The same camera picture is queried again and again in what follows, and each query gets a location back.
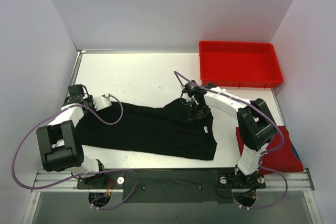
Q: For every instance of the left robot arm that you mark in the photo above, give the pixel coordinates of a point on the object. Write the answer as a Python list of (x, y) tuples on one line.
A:
[(59, 144)]

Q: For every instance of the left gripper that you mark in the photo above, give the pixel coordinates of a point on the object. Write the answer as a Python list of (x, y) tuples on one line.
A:
[(87, 104)]

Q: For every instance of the aluminium front rail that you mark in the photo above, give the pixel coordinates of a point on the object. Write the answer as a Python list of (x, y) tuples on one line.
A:
[(200, 178)]

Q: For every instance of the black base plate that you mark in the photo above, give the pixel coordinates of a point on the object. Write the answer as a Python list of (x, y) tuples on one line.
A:
[(172, 194)]

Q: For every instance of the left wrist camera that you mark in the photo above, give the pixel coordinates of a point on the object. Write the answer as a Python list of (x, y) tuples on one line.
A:
[(102, 101)]

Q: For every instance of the red plastic bin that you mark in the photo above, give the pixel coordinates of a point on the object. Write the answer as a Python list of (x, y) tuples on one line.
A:
[(239, 64)]

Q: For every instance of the black t shirt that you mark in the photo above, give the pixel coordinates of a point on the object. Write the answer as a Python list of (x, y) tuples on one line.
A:
[(165, 131)]

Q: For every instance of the folded red t shirt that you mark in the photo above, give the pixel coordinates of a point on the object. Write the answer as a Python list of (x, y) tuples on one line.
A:
[(282, 160)]

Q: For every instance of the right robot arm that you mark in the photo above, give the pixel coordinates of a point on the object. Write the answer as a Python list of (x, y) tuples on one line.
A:
[(255, 124)]

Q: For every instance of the folded blue t shirt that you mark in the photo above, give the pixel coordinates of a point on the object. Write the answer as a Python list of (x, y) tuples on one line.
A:
[(295, 152)]

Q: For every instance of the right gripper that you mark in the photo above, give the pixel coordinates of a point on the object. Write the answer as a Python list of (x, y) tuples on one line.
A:
[(198, 112)]

